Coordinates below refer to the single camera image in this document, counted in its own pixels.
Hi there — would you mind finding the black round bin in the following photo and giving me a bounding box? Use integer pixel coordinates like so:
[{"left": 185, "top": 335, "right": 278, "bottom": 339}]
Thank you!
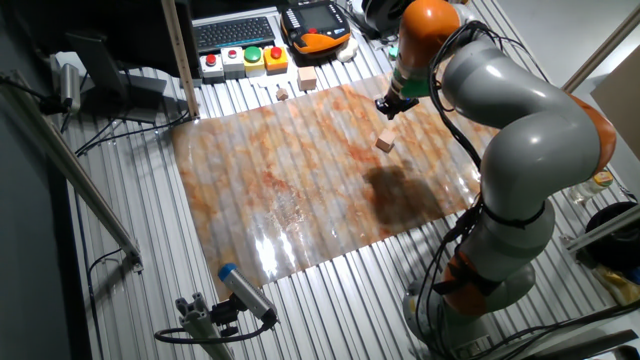
[{"left": 584, "top": 201, "right": 640, "bottom": 271}]

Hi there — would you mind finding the white lumpy object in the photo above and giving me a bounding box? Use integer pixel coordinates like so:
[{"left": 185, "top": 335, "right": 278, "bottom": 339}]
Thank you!
[{"left": 335, "top": 37, "right": 360, "bottom": 64}]

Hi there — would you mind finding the black monitor stand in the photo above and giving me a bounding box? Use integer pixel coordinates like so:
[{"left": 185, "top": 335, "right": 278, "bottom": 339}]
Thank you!
[{"left": 64, "top": 30, "right": 169, "bottom": 125}]

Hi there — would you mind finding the long aluminium frame bar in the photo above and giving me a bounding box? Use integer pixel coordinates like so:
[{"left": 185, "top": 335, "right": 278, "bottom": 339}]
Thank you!
[{"left": 0, "top": 69, "right": 145, "bottom": 274}]

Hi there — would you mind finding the large wooden cube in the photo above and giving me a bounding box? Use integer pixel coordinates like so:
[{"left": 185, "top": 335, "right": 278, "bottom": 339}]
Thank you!
[{"left": 296, "top": 65, "right": 319, "bottom": 92}]

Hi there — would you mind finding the silver cylindrical camera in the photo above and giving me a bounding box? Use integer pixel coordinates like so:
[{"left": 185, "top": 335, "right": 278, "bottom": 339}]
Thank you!
[{"left": 58, "top": 63, "right": 82, "bottom": 114}]

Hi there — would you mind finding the short aluminium profile stand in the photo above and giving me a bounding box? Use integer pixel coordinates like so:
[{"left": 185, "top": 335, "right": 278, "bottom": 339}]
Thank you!
[{"left": 174, "top": 292, "right": 234, "bottom": 360}]

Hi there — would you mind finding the black camera cable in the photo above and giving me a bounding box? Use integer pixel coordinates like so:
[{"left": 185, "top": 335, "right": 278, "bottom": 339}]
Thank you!
[{"left": 153, "top": 314, "right": 279, "bottom": 346}]

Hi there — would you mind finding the clear bottle yellow cap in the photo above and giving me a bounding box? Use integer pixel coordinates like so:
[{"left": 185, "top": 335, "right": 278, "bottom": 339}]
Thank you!
[{"left": 568, "top": 168, "right": 615, "bottom": 206}]

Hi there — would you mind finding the orange box red button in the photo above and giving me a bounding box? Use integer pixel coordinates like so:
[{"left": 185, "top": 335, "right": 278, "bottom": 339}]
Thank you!
[{"left": 263, "top": 46, "right": 290, "bottom": 75}]

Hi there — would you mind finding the grey box red button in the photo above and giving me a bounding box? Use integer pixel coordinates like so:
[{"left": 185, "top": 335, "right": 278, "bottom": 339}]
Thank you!
[{"left": 199, "top": 52, "right": 226, "bottom": 84}]

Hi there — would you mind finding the aluminium frame rail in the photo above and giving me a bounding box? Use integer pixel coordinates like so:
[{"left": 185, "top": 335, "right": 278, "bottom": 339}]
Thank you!
[{"left": 564, "top": 204, "right": 640, "bottom": 254}]

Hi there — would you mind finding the aluminium upright frame post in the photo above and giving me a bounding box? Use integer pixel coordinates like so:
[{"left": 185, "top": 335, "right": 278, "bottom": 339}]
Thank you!
[{"left": 562, "top": 4, "right": 640, "bottom": 94}]

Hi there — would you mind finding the silver camera blue cap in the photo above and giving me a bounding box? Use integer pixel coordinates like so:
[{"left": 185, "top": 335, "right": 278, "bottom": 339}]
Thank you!
[{"left": 217, "top": 262, "right": 279, "bottom": 324}]

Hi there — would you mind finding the black table cable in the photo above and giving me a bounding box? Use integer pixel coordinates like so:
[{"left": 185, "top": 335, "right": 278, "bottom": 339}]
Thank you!
[{"left": 74, "top": 108, "right": 192, "bottom": 157}]

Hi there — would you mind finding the orange marble pattern mat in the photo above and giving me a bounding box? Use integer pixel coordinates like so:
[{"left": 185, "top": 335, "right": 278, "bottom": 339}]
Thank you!
[{"left": 171, "top": 72, "right": 501, "bottom": 302}]

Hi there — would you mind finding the orange black teach pendant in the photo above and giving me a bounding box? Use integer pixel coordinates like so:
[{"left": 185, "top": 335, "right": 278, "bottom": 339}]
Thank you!
[{"left": 279, "top": 0, "right": 353, "bottom": 55}]

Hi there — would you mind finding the brown cardboard panel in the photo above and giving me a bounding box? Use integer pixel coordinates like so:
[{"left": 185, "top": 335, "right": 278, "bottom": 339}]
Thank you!
[{"left": 589, "top": 44, "right": 640, "bottom": 161}]

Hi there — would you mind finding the yellow plastic bag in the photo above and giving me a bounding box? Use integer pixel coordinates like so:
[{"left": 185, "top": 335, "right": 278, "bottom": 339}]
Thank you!
[{"left": 592, "top": 263, "right": 640, "bottom": 307}]

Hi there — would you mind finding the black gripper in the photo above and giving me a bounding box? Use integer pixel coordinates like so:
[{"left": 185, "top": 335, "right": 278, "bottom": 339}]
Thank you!
[{"left": 374, "top": 94, "right": 420, "bottom": 120}]

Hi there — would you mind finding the small wooden block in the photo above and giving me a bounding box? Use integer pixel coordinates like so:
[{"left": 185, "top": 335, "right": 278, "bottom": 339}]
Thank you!
[{"left": 374, "top": 128, "right": 397, "bottom": 154}]

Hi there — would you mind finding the black round spool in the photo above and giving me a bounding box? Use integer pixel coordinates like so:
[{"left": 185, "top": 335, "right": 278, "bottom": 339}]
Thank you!
[{"left": 360, "top": 0, "right": 404, "bottom": 40}]

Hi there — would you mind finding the white box red button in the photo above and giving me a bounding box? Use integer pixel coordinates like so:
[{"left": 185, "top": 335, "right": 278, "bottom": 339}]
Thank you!
[{"left": 220, "top": 46, "right": 246, "bottom": 80}]

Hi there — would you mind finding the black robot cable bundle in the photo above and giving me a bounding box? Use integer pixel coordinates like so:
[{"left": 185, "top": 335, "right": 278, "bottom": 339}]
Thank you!
[{"left": 407, "top": 19, "right": 551, "bottom": 360}]

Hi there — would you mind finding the white adapter box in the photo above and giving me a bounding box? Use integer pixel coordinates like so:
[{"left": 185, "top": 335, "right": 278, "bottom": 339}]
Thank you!
[{"left": 49, "top": 51, "right": 89, "bottom": 76}]

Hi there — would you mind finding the beige upright post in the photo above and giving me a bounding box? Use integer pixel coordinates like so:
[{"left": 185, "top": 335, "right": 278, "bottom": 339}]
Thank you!
[{"left": 159, "top": 0, "right": 201, "bottom": 120}]

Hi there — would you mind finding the yellow box green button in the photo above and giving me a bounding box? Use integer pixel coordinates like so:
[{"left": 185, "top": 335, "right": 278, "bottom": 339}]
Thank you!
[{"left": 242, "top": 45, "right": 266, "bottom": 78}]

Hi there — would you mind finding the black keyboard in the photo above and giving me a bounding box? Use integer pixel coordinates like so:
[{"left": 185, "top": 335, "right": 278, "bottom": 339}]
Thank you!
[{"left": 192, "top": 15, "right": 277, "bottom": 54}]

